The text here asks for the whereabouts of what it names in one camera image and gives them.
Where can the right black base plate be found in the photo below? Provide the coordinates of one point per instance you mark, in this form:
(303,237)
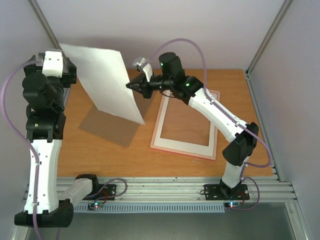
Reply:
(219,192)

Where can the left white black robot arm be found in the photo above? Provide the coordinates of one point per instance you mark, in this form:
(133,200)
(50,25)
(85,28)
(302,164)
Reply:
(46,79)

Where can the left small circuit board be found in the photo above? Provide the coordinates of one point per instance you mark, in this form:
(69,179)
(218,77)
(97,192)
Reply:
(96,205)

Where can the wrist white camera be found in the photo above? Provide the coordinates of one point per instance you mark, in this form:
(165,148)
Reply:
(53,63)
(142,65)

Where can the right small circuit board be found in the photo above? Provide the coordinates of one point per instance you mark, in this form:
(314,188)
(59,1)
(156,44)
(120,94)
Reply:
(232,205)

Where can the right aluminium corner post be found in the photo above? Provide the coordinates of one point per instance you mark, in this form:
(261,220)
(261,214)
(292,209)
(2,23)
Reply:
(269,34)

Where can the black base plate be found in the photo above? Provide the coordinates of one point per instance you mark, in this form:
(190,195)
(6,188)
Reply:
(219,192)
(107,193)

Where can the small circuit board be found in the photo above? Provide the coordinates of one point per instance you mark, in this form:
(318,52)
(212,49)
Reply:
(232,205)
(96,205)

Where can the white mat board passepartout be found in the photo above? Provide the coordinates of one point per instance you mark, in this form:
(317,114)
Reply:
(183,130)

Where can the aluminium corner post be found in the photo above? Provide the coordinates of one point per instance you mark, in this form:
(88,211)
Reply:
(269,34)
(47,28)

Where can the brown cardboard backing board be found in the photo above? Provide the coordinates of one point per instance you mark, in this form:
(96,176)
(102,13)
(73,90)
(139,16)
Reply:
(112,128)

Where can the aluminium front rail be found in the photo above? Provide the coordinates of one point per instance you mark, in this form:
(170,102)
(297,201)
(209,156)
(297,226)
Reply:
(187,189)

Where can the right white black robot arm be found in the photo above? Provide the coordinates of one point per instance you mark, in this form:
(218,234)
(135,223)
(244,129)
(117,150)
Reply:
(239,134)

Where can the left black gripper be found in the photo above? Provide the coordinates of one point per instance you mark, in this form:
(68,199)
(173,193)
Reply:
(71,77)

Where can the sunset landscape photo white border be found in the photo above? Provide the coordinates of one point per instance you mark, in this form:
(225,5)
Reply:
(103,75)

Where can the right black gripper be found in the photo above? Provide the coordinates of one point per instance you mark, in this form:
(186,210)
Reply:
(145,87)

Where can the left aluminium corner post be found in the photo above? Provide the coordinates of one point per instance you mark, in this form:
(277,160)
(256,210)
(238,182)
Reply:
(47,28)

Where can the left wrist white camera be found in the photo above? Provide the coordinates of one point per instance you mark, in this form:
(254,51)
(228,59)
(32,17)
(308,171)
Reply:
(53,63)

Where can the grey slotted cable duct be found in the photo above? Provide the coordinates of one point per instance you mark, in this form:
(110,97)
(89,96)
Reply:
(135,208)

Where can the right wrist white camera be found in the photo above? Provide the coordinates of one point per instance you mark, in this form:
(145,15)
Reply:
(142,65)

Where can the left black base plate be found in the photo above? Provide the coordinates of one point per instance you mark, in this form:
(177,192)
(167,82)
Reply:
(107,193)

